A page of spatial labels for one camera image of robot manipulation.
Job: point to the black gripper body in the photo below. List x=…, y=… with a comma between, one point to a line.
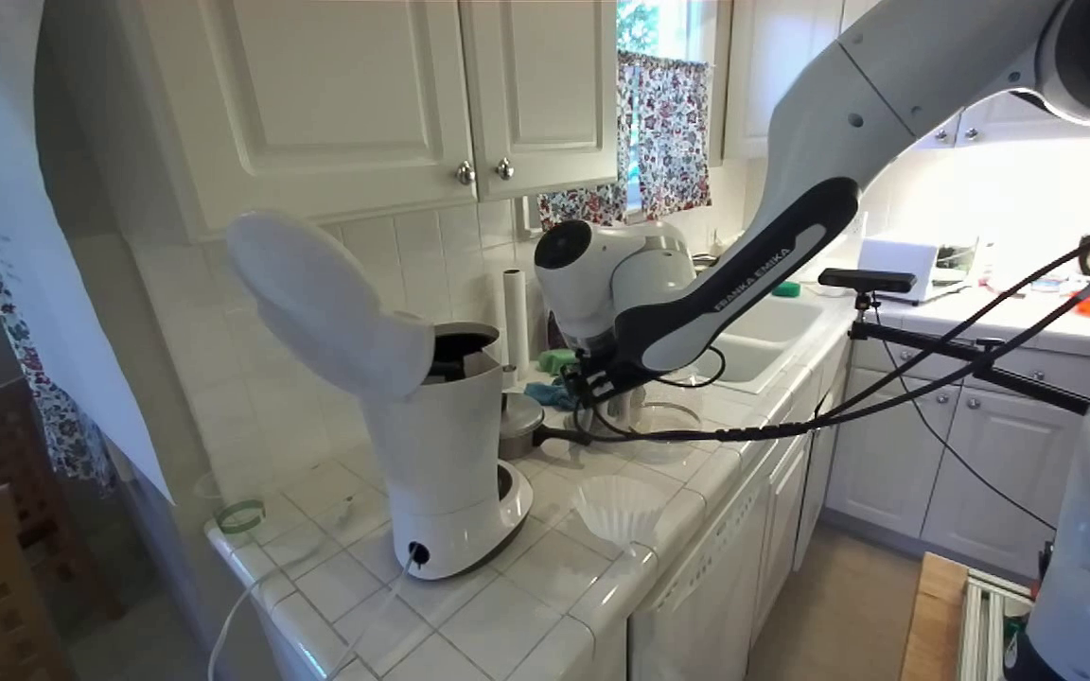
x=609, y=372

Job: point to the white coffee maker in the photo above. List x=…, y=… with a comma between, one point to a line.
x=438, y=468

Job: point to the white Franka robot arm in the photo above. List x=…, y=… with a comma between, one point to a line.
x=874, y=89

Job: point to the green cloth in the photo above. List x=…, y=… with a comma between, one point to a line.
x=553, y=364

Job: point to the white paper towel roll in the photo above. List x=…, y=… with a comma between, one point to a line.
x=518, y=315

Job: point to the white sink basin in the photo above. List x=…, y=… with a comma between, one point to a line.
x=774, y=341

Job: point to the silver cabinet knob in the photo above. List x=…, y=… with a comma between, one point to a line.
x=467, y=170
x=506, y=169

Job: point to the floral window curtain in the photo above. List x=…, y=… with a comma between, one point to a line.
x=659, y=137

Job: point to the white base cabinet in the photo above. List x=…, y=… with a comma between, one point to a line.
x=710, y=592
x=949, y=468

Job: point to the narrow white cabinet door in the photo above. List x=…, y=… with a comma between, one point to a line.
x=539, y=89

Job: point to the white box appliance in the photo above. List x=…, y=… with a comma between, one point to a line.
x=894, y=257

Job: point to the window pane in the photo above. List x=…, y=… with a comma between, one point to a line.
x=659, y=25

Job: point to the wide white cabinet door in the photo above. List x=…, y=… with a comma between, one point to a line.
x=321, y=98

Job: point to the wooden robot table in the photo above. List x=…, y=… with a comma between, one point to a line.
x=937, y=619

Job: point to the white cloth floral edge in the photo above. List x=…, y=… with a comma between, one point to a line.
x=16, y=189

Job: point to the black stereo camera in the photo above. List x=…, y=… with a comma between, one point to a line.
x=867, y=278

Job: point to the white wall cabinet door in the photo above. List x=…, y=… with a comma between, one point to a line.
x=754, y=78

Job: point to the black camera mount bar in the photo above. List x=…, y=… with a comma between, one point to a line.
x=1012, y=372

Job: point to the aluminium rail frame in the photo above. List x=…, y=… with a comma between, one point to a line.
x=995, y=628

